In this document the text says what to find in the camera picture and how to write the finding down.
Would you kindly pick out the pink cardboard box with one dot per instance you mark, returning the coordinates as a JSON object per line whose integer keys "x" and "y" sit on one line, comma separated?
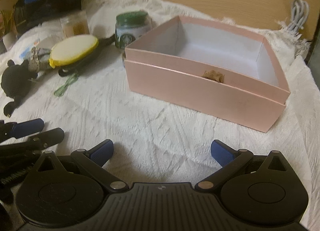
{"x": 211, "y": 67}

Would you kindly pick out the black plush toy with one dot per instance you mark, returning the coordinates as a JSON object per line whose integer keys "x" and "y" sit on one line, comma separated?
{"x": 16, "y": 84}

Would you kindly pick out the brown fuzzy object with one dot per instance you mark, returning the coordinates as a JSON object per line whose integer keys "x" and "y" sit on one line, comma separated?
{"x": 214, "y": 76}

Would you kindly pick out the black blue wrist brace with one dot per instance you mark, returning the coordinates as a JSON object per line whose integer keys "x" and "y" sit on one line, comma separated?
{"x": 79, "y": 66}

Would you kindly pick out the beige lid powder jar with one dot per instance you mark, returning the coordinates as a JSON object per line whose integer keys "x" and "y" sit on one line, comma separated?
{"x": 74, "y": 24}

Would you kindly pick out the white knitted blanket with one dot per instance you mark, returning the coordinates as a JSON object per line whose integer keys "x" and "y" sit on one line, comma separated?
{"x": 156, "y": 141}

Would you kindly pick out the green thread loop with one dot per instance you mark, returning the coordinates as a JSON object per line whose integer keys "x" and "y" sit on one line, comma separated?
{"x": 61, "y": 90}

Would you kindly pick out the grey patterned soft item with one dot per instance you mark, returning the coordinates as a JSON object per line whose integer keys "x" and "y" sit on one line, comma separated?
{"x": 38, "y": 59}

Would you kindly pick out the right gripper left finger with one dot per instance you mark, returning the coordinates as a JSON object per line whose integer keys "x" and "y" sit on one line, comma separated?
{"x": 90, "y": 162}

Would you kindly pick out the yellow round sponge pad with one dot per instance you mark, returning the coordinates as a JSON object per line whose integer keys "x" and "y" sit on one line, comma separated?
{"x": 72, "y": 49}

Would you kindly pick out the green lid glass jar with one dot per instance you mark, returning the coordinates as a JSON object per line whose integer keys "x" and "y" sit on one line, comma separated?
{"x": 130, "y": 26}

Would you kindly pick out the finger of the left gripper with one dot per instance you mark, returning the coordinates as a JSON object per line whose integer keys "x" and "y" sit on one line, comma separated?
{"x": 19, "y": 130}
{"x": 38, "y": 142}

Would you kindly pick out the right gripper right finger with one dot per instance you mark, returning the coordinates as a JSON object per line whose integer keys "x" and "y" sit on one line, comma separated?
{"x": 232, "y": 162}

